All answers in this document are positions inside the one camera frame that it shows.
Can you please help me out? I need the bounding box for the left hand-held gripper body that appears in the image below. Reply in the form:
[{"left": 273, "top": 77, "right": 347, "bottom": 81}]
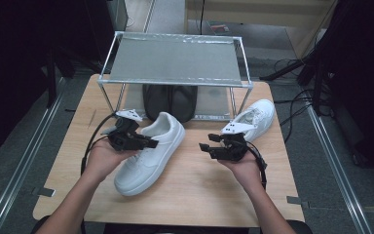
[{"left": 100, "top": 109, "right": 144, "bottom": 152}]

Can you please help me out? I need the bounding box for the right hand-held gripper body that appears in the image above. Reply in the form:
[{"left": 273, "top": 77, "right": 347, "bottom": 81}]
[{"left": 211, "top": 121, "right": 255, "bottom": 163}]

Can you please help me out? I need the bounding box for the white sneaker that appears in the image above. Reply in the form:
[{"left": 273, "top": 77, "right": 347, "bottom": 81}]
[
  {"left": 232, "top": 98, "right": 276, "bottom": 143},
  {"left": 114, "top": 111, "right": 187, "bottom": 197}
]

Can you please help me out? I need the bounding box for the black slipper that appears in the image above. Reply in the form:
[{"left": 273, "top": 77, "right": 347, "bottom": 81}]
[
  {"left": 142, "top": 85, "right": 171, "bottom": 123},
  {"left": 169, "top": 85, "right": 199, "bottom": 124}
]

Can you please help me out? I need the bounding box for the metal shoe rack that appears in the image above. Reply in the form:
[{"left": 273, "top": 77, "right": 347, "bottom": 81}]
[{"left": 96, "top": 30, "right": 253, "bottom": 123}]

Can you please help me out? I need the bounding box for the person's right hand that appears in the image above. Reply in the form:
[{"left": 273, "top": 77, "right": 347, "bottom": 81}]
[{"left": 218, "top": 150, "right": 265, "bottom": 193}]

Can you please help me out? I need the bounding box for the person's left hand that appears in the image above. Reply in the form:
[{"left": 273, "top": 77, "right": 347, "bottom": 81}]
[{"left": 84, "top": 138, "right": 141, "bottom": 183}]

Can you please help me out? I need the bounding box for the grey tape piece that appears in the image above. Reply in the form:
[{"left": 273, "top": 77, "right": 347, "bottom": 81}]
[
  {"left": 286, "top": 195, "right": 311, "bottom": 210},
  {"left": 32, "top": 186, "right": 56, "bottom": 198}
]

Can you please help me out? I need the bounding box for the black tripod stand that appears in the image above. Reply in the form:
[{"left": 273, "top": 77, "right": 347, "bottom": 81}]
[{"left": 259, "top": 48, "right": 325, "bottom": 115}]

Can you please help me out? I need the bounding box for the black metal stand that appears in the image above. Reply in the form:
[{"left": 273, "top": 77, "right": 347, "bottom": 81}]
[{"left": 47, "top": 48, "right": 58, "bottom": 105}]

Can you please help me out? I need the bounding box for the person's right leg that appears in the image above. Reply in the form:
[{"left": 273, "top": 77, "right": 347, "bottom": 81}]
[{"left": 286, "top": 219, "right": 314, "bottom": 234}]

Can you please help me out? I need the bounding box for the red book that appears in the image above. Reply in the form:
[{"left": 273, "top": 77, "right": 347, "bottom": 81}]
[{"left": 208, "top": 21, "right": 231, "bottom": 35}]

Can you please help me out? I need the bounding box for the grey cabinet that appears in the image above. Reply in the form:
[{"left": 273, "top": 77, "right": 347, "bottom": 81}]
[{"left": 106, "top": 0, "right": 130, "bottom": 32}]

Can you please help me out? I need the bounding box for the black curtain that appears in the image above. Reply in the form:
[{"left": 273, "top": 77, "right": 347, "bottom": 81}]
[
  {"left": 0, "top": 0, "right": 109, "bottom": 160},
  {"left": 315, "top": 0, "right": 374, "bottom": 178}
]

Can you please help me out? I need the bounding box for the wooden cabinet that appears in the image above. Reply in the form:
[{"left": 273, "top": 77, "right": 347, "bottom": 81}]
[{"left": 184, "top": 0, "right": 339, "bottom": 59}]

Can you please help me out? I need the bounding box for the left hand-held gripper cable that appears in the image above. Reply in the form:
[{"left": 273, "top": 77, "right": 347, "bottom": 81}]
[{"left": 80, "top": 111, "right": 119, "bottom": 176}]

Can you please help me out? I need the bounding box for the hand-held gripper cable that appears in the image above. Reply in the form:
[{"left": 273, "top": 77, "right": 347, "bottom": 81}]
[
  {"left": 80, "top": 111, "right": 119, "bottom": 176},
  {"left": 246, "top": 140, "right": 269, "bottom": 191}
]

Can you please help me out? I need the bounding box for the right hand-held gripper cable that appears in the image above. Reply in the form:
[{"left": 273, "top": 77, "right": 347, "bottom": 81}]
[{"left": 246, "top": 140, "right": 269, "bottom": 191}]

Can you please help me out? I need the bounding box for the black floor cable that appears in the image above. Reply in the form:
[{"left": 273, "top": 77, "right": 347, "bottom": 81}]
[{"left": 274, "top": 89, "right": 316, "bottom": 144}]

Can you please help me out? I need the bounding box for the metal floor rail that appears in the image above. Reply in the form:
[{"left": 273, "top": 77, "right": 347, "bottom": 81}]
[
  {"left": 142, "top": 0, "right": 157, "bottom": 33},
  {"left": 0, "top": 77, "right": 67, "bottom": 234},
  {"left": 305, "top": 105, "right": 374, "bottom": 234}
]

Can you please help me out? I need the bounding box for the black hanging cable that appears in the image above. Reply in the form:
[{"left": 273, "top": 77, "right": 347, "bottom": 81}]
[{"left": 199, "top": 0, "right": 206, "bottom": 35}]

